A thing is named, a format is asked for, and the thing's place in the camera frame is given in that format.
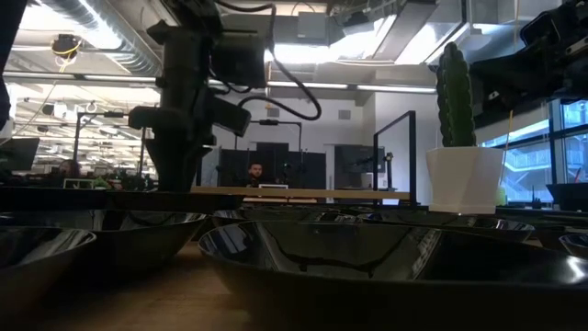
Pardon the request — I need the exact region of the white faceted plant pot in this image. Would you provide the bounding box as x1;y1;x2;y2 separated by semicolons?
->
424;145;505;215

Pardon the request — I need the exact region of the black ceiling device yellow cable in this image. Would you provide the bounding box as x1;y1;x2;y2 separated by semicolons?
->
50;33;84;60

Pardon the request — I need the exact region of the black tapered tub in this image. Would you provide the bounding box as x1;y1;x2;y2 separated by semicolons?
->
545;182;588;212

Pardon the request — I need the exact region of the wooden shelf board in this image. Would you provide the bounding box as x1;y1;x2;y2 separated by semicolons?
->
190;185;411;201

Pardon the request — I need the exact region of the black background gantry frame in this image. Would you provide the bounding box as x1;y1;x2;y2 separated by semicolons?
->
233;118;303;153
73;109;148;178

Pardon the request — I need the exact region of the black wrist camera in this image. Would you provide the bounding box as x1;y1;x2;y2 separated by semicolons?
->
521;9;565;46
209;30;268;89

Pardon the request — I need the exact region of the green cactus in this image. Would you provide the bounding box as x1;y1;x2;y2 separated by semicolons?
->
435;40;478;148

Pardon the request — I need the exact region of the black computer monitor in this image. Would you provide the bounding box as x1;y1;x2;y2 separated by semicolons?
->
334;144;387;175
0;137;41;173

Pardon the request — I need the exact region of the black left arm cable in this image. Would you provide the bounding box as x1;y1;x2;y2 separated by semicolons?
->
214;0;322;122

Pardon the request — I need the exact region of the black metal shelf frame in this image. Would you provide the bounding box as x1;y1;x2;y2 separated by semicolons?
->
372;109;418;209

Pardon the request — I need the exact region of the long ceiling light bar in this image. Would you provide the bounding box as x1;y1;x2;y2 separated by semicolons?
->
2;71;437;95

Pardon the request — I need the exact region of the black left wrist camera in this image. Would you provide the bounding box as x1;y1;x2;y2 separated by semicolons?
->
209;30;268;89

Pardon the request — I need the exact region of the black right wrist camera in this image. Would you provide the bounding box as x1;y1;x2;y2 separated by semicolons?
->
521;9;565;46

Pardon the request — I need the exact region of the grey ceiling box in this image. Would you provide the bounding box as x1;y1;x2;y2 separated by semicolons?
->
296;11;329;40

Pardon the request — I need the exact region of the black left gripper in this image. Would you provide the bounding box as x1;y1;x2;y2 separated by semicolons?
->
128;68;252;192

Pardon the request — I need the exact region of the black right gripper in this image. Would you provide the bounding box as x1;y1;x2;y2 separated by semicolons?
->
470;27;588;109

